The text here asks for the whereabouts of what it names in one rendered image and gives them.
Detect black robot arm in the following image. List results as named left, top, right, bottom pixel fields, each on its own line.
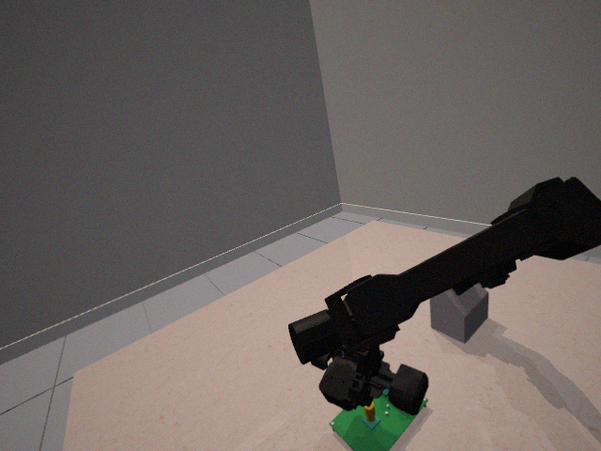
left=288, top=177, right=601, bottom=411

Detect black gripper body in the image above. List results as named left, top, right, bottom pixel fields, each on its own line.
left=311, top=343, right=429, bottom=415

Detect green circuit board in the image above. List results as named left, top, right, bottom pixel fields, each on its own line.
left=329, top=388, right=417, bottom=451

